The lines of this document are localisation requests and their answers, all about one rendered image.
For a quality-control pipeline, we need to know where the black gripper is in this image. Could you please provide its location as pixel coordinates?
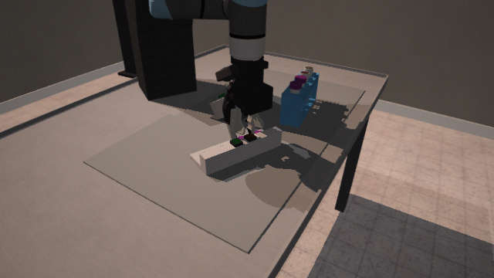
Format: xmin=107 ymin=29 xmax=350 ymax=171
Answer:
xmin=222 ymin=56 xmax=273 ymax=140

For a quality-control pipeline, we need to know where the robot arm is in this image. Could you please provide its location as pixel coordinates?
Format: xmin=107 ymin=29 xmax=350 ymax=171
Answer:
xmin=149 ymin=0 xmax=268 ymax=82

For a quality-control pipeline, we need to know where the grey flat mat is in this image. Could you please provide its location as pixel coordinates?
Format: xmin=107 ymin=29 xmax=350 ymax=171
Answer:
xmin=83 ymin=69 xmax=365 ymax=253

